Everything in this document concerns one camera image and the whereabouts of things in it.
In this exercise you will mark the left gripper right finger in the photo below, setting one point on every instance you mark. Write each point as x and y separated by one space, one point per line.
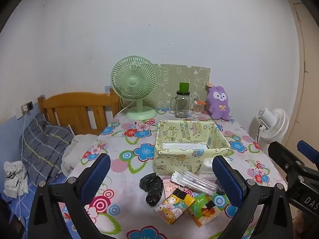
275 220

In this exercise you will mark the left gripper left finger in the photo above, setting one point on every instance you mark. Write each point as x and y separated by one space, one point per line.
46 220

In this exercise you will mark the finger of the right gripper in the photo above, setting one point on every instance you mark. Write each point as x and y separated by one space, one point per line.
308 151
290 163

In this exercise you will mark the green cartoon tissue pack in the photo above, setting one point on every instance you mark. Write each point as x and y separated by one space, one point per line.
203 210

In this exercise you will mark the white tissue pack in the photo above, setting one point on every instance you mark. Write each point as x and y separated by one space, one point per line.
206 170

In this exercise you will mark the clear pack of straws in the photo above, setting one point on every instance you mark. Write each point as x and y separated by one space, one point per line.
194 182

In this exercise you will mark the black plastic bag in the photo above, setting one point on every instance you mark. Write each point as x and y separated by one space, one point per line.
152 184

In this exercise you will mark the pink cartoon tissue pack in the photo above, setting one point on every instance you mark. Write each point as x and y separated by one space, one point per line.
169 188

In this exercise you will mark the beige door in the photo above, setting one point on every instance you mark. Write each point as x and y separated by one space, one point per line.
304 120

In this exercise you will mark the blue bed sheet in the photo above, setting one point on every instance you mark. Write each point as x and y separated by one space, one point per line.
21 207

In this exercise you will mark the white standing fan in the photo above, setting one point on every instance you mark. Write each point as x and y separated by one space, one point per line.
269 126

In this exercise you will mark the crumpled white cloth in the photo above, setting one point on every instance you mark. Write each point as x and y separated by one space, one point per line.
16 183

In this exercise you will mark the floral tablecloth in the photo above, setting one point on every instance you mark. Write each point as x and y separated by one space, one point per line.
119 208

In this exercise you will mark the grey plaid pillow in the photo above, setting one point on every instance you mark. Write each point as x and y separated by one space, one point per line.
42 146

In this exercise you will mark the white folded blanket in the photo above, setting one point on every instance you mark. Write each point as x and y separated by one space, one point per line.
74 152

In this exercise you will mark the yellow cartoon fabric storage box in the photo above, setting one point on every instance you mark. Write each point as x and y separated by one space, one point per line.
183 145

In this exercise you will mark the purple plush bunny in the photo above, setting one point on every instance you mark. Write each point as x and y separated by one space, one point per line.
218 102

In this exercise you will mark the toothpick jar orange lid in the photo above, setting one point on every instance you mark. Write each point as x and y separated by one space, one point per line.
198 106

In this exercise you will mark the wooden bed headboard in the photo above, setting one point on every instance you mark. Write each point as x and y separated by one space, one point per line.
84 112

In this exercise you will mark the glass mason jar mug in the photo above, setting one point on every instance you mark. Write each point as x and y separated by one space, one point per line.
179 104

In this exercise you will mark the green cup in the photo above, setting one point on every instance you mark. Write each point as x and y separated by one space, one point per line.
184 87

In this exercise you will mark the green cartoon placemat board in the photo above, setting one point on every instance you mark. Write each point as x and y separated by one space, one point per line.
168 79

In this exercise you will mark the green desk fan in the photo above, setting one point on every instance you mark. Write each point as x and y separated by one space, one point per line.
134 78

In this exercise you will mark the wall power socket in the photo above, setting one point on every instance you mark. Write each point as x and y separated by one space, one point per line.
27 107

